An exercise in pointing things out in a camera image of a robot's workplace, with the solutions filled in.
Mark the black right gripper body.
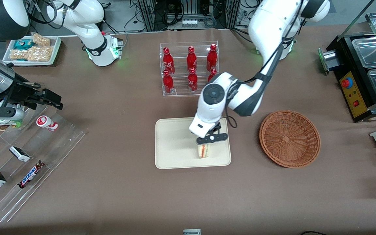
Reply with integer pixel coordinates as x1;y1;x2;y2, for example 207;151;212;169
0;82;45;110

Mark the triangular sandwich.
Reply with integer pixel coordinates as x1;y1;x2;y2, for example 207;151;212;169
197;143;211;159

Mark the beige plastic tray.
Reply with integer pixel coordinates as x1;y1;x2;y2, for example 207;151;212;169
155;117;232;169

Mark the white snack tray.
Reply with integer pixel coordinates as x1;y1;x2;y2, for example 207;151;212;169
3;33;62;67

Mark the brown woven wicker basket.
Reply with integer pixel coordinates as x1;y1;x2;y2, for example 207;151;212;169
259;110;321;168

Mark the small white yogurt bottle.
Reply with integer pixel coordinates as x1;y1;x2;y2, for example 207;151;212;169
36;115;59;132

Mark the green white snack cup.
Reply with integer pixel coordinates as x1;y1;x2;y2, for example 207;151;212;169
0;117;24;132

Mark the granola bar packet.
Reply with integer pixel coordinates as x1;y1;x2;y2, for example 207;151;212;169
27;46;54;62
31;33;51;47
10;49;28;61

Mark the clear acrylic bottle rack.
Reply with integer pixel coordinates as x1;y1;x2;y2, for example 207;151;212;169
159;41;219;97

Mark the clear acrylic display stand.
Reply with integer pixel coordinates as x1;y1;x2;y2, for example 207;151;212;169
0;104;87;223

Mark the teal snack packet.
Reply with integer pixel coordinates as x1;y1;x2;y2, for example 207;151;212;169
13;39;34;50

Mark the snickers chocolate bar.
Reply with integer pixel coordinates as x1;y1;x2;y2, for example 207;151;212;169
18;160;46;189

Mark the black food warmer appliance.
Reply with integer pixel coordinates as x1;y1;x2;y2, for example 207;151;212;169
318;11;376;123

